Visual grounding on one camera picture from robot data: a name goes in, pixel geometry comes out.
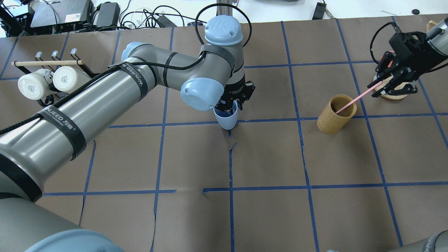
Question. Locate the black power brick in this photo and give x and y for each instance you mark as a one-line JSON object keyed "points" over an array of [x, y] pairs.
{"points": [[107, 14]]}

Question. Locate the black power adapter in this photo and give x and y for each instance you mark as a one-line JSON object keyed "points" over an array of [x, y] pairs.
{"points": [[320, 10]]}

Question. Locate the bamboo cylindrical holder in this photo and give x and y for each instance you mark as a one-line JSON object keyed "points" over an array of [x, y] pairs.
{"points": [[336, 114]]}

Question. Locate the white mug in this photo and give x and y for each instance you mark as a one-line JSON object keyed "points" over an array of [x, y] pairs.
{"points": [[68, 79], [36, 85]]}

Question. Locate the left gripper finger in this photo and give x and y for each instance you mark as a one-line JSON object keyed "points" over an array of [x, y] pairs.
{"points": [[240, 104], [225, 106]]}

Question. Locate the wooden rack rod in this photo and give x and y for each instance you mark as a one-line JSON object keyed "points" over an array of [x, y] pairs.
{"points": [[46, 63]]}

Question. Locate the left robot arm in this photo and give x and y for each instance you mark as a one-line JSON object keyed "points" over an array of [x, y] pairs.
{"points": [[34, 149]]}

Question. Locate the light blue plastic cup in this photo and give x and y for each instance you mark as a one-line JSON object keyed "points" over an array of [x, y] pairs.
{"points": [[228, 119]]}

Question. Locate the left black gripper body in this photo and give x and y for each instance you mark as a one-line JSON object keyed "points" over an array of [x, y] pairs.
{"points": [[236, 89]]}

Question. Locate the aluminium frame post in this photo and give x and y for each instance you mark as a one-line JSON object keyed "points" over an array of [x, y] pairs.
{"points": [[224, 10]]}

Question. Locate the black wire mug rack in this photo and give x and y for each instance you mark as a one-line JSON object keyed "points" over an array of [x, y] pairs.
{"points": [[49, 100]]}

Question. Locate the pink chopstick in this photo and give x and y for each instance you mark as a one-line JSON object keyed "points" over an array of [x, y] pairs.
{"points": [[354, 100]]}

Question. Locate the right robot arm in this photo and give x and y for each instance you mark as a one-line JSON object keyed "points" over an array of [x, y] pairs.
{"points": [[438, 39]]}

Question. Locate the white mug right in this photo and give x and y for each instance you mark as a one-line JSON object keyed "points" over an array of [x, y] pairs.
{"points": [[68, 79]]}

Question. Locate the black computer box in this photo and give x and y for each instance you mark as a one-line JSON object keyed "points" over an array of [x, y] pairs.
{"points": [[49, 13]]}

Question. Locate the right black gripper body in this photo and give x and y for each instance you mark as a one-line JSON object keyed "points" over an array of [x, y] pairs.
{"points": [[415, 68]]}

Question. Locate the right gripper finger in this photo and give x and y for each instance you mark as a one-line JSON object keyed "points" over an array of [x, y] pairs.
{"points": [[378, 84], [405, 90]]}

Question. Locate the white mug left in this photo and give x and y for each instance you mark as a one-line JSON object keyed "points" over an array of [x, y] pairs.
{"points": [[36, 85]]}

